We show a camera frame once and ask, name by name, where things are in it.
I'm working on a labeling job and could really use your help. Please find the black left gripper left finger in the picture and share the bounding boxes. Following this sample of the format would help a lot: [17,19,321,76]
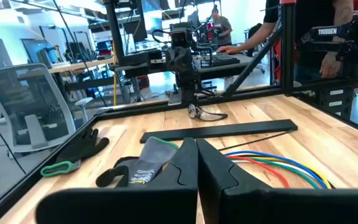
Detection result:
[35,137,200,224]

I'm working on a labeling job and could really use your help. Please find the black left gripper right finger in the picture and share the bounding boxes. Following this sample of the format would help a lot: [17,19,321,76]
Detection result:
[196,138,358,224]

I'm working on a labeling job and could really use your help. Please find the bundle of coloured wires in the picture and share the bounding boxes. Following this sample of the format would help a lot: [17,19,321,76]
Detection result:
[224,150,329,190]
[226,155,291,190]

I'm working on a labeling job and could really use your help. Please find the green cable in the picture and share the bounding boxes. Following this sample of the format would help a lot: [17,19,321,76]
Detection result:
[244,157,322,190]

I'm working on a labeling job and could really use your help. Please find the yellow cable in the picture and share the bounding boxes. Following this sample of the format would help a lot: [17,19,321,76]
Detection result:
[253,156,333,190]
[112,46,118,106]

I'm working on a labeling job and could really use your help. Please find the black duct cover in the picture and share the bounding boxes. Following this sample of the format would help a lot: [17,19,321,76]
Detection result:
[139,119,298,144]

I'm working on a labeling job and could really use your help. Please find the dark grey desk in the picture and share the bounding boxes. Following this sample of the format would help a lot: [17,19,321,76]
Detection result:
[194,53,255,82]

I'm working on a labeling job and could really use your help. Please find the black keyboard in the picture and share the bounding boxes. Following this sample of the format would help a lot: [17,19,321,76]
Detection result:
[211,53,241,67]

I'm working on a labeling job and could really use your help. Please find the person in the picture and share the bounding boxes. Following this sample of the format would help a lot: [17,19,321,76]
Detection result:
[216,0,356,82]
[211,5,234,47]

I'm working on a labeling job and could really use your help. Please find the clear safety glasses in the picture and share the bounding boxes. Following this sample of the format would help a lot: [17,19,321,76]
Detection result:
[187,103,229,122]

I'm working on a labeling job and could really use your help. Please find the black work glove green cuff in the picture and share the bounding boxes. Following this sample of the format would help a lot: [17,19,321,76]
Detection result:
[40,127,111,179]

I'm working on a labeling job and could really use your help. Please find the wooden desk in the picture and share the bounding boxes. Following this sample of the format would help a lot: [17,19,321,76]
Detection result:
[48,57,117,75]

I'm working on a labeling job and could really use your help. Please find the white stool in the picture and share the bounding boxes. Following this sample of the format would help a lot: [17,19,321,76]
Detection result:
[74,96,94,123]

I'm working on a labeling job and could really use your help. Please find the black labelled drawer cabinet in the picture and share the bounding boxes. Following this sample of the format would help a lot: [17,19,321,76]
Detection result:
[317,86,355,121]

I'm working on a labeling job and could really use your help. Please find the grey mesh office chair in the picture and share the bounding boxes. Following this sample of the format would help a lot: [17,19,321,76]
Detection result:
[0,63,78,156]

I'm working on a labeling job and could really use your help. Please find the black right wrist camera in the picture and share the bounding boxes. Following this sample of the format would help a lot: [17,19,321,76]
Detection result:
[168,27,193,48]

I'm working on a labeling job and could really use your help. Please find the yellow hanging cable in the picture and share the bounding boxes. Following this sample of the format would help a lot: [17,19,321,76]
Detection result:
[112,46,118,106]

